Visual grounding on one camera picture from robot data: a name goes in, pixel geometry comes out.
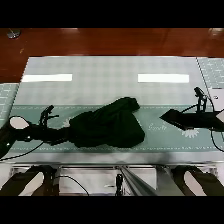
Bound black cable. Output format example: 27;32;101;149
205;94;224;153
55;174;91;197
0;141;46;163

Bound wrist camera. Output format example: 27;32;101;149
38;104;61;128
193;86;210;115

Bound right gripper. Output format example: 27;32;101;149
159;108;202;132

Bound silver frame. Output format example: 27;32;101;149
0;161;224;197

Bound black garment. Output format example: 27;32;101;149
64;96;146;150

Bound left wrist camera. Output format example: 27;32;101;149
38;104;61;128

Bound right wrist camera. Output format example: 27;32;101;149
193;86;210;115

